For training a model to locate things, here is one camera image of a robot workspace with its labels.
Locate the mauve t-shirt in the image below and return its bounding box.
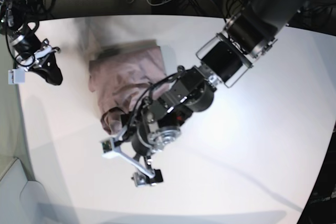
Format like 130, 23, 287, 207
88, 40, 166, 135

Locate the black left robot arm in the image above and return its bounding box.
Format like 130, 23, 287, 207
123, 0, 306, 186

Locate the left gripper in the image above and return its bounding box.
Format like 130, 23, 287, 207
130, 119, 181, 184

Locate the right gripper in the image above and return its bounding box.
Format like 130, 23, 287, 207
12, 34, 63, 86

